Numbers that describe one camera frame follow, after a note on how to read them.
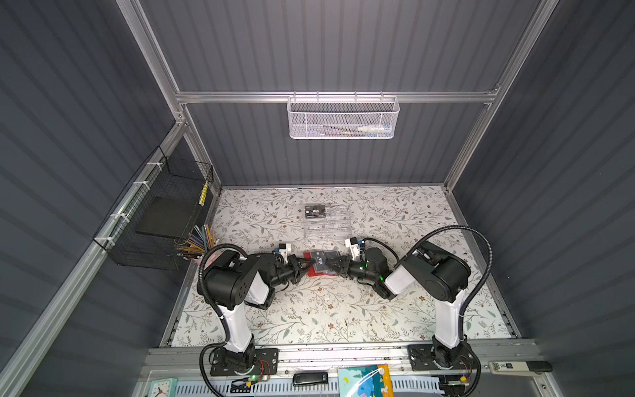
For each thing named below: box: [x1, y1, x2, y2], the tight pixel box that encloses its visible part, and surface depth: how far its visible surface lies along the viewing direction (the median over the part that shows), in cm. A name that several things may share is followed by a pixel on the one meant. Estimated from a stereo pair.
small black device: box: [292, 372, 329, 387], surface depth 69 cm
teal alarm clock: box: [148, 377, 178, 397], surface depth 69 cm
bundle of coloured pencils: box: [174, 224, 220, 260], surface depth 90 cm
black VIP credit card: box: [304, 205, 326, 219], surface depth 101 cm
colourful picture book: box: [338, 363, 395, 397], surface depth 71 cm
